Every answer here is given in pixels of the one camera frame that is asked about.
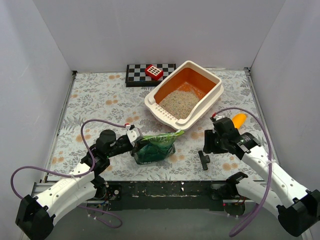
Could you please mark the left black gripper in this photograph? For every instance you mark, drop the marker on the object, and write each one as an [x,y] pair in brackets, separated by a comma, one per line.
[135,149]

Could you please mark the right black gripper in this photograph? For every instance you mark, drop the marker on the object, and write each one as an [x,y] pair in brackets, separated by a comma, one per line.
[211,141]

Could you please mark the green litter bag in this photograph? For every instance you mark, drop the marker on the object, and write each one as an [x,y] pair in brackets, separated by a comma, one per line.
[157,147]

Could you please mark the black bag clip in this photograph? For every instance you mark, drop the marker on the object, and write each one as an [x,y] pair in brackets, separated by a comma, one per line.
[204,159]

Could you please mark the yellow plastic scoop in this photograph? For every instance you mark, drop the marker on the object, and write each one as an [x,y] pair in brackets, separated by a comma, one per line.
[238,120]

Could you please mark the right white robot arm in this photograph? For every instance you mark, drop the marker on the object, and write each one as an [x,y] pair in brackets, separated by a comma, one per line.
[295,206]

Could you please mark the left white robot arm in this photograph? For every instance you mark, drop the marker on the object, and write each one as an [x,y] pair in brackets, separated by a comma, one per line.
[37,215]

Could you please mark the cat litter pile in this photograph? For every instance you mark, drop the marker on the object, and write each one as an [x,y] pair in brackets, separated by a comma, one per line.
[179,103]

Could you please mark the white orange litter box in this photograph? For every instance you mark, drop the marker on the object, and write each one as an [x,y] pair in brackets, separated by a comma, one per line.
[188,77]

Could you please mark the floral tablecloth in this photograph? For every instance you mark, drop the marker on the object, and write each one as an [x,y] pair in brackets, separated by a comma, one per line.
[100,101]

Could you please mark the black white checkerboard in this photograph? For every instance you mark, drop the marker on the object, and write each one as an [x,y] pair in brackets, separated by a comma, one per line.
[136,76]

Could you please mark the red white grid block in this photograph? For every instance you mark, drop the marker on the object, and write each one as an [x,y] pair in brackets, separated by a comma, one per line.
[154,72]

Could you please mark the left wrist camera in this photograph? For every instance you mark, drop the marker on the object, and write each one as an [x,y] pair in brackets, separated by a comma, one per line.
[133,133]

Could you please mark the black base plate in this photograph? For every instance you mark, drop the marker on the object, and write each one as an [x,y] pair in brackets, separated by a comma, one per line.
[168,195]

